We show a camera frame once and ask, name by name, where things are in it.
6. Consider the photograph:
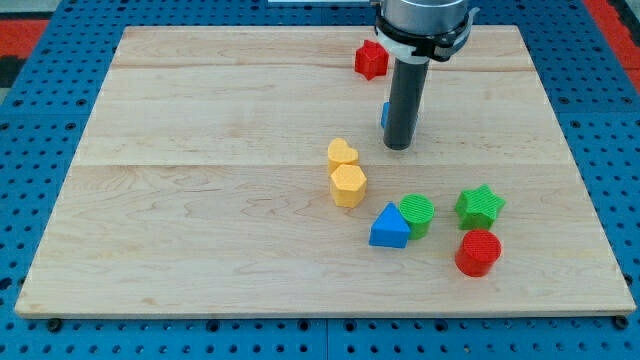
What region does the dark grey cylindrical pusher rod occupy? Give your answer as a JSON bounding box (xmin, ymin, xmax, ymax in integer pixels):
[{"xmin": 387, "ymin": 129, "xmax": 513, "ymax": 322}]
[{"xmin": 383, "ymin": 60, "xmax": 429, "ymax": 150}]

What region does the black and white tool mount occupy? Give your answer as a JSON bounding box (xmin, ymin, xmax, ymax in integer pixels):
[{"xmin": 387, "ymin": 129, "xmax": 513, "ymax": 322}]
[{"xmin": 374, "ymin": 7, "xmax": 479, "ymax": 64}]

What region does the red star block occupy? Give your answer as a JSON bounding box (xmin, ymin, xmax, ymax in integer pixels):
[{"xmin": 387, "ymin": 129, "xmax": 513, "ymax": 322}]
[{"xmin": 354, "ymin": 40, "xmax": 389, "ymax": 80}]

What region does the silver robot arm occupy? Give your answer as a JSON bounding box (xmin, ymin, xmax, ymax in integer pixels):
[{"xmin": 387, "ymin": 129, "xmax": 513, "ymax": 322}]
[{"xmin": 375, "ymin": 0, "xmax": 479, "ymax": 150}]

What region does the green star block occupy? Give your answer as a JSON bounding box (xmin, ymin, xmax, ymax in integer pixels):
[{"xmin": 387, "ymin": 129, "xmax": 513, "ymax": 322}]
[{"xmin": 455, "ymin": 184, "xmax": 506, "ymax": 230}]

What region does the wooden board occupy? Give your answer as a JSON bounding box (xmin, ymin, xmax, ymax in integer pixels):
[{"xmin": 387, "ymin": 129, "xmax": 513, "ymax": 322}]
[{"xmin": 15, "ymin": 25, "xmax": 636, "ymax": 319}]

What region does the blue block behind rod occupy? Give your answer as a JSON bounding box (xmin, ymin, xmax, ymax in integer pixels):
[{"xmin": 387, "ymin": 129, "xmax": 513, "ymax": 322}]
[{"xmin": 380, "ymin": 102, "xmax": 390, "ymax": 129}]

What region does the yellow heart block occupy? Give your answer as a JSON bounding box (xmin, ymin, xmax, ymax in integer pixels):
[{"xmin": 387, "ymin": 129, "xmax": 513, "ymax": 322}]
[{"xmin": 327, "ymin": 137, "xmax": 359, "ymax": 175}]

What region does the yellow hexagon block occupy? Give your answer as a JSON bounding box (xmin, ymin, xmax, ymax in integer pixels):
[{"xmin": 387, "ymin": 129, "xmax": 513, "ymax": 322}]
[{"xmin": 330, "ymin": 164, "xmax": 367, "ymax": 208}]

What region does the green cylinder block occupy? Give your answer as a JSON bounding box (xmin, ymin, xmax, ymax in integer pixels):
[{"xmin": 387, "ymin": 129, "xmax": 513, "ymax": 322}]
[{"xmin": 398, "ymin": 193, "xmax": 435, "ymax": 240}]

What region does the blue triangle block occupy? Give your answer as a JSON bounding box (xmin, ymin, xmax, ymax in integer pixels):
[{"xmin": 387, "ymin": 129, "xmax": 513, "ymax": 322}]
[{"xmin": 369, "ymin": 202, "xmax": 410, "ymax": 249}]

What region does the red cylinder block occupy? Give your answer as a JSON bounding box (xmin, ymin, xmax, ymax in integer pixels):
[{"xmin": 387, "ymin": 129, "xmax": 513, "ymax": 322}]
[{"xmin": 454, "ymin": 229, "xmax": 502, "ymax": 277}]

